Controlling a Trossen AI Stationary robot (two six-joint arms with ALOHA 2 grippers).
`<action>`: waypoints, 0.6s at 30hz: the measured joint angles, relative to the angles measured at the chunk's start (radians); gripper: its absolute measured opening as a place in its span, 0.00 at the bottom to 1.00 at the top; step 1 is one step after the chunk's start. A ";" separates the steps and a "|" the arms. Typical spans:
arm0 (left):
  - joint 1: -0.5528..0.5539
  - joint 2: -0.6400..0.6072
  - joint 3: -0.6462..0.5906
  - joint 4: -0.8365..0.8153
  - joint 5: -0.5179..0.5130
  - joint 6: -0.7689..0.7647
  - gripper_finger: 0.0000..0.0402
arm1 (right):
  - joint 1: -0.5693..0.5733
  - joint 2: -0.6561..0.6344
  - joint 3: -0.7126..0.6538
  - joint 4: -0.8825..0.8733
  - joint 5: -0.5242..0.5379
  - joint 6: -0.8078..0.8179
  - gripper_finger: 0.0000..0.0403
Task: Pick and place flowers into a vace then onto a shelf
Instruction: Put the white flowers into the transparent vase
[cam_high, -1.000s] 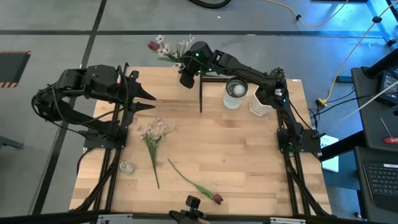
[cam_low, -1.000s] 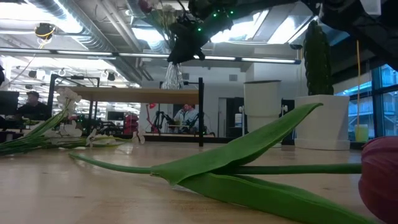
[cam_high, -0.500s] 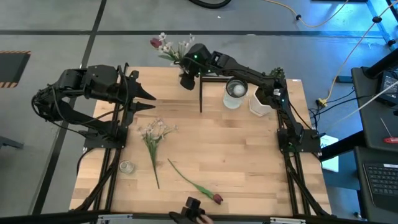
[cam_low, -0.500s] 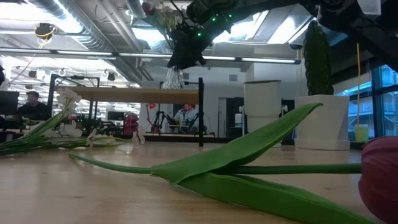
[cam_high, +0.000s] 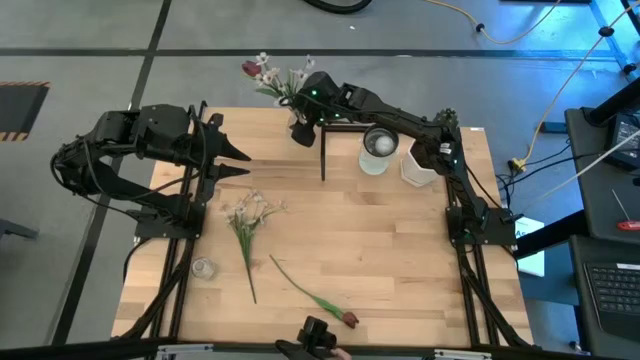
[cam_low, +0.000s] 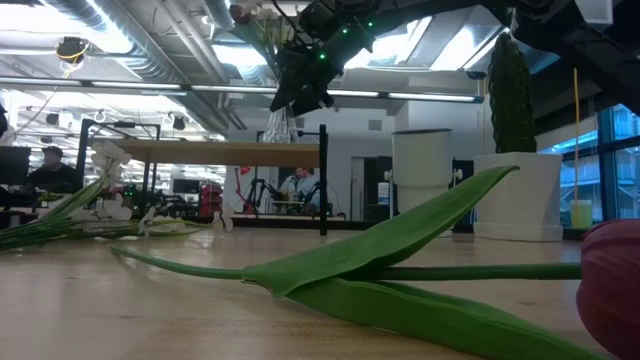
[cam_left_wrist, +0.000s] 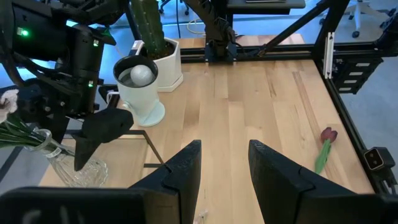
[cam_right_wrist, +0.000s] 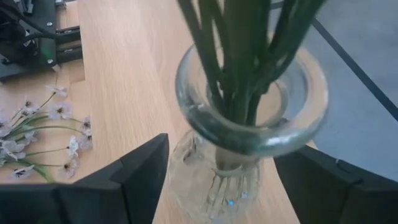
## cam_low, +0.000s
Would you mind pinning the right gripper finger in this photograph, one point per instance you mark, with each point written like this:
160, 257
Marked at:
312, 102
284, 100

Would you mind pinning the clear glass vase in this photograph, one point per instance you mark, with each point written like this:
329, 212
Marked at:
280, 130

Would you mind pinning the white flower bunch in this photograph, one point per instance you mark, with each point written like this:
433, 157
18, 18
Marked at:
60, 215
265, 12

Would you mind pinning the pink tulip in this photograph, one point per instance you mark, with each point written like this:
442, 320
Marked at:
239, 14

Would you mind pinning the dark red tulip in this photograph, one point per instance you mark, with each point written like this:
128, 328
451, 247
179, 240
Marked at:
380, 250

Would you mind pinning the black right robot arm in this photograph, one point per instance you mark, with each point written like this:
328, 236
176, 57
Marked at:
575, 35

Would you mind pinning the small black robot arm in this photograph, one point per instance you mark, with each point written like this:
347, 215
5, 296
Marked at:
257, 192

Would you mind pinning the wooden shelf with black legs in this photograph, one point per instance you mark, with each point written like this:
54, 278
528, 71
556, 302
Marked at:
225, 152

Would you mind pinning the red lamp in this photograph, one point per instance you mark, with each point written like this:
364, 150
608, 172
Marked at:
244, 170

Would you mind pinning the person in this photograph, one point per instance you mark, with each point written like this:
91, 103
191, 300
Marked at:
302, 187
52, 175

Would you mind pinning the red tool cart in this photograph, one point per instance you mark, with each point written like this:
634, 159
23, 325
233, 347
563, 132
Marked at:
211, 200

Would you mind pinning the white tumbler cup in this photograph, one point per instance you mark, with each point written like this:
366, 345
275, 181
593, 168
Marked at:
422, 165

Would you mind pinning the ceiling light strip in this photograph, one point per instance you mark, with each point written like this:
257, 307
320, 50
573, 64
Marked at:
135, 85

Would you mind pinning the green cactus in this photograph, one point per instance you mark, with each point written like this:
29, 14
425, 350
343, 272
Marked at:
510, 100

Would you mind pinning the yellow vertical pole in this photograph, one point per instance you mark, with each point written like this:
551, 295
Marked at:
576, 125

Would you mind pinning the black monitor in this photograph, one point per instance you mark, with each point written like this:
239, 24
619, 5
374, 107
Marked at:
15, 165

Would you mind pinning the yellow-green cup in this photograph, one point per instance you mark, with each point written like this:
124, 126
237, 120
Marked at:
581, 215

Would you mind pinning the silver ventilation duct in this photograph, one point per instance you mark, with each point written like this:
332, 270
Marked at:
125, 30

